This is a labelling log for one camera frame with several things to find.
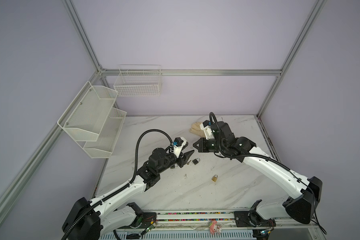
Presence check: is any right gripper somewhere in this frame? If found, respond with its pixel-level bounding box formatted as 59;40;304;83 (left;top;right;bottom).
190;136;224;153

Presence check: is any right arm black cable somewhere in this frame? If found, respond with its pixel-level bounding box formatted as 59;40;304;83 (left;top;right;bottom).
209;112;328;235

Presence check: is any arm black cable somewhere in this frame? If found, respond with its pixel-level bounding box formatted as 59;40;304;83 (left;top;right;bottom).
209;112;328;235
60;129;174;240

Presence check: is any cream leather glove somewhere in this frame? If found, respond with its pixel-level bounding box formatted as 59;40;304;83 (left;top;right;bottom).
189;122;205;138

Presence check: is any pink toy figure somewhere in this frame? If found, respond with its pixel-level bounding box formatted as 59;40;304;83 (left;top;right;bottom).
209;220;222;235

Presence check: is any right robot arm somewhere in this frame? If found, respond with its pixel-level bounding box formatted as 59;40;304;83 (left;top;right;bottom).
190;120;323;226

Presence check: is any white mesh two-tier shelf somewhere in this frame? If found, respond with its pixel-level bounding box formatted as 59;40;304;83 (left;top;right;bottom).
57;82;127;159

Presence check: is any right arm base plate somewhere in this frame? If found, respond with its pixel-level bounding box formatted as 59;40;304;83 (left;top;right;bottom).
234;211;276;228

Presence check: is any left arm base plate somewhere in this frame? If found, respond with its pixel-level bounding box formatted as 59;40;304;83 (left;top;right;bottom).
129;212;157;229

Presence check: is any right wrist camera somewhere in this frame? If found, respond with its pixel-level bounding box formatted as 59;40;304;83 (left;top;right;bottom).
200;120;215;140

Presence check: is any right black padlock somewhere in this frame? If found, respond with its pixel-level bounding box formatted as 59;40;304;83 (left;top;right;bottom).
192;158;200;165

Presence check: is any white wire basket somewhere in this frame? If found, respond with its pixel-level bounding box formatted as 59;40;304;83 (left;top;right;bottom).
114;65;162;97

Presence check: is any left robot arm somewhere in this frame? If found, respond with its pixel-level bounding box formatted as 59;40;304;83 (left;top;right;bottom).
62;148;195;240

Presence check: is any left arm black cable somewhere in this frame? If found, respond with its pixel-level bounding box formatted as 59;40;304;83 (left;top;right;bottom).
60;129;174;240

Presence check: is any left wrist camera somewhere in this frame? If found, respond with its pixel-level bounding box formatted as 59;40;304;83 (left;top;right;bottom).
173;137;188;158

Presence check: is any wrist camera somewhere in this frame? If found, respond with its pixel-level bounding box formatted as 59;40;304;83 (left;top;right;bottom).
200;120;215;140
173;137;188;158

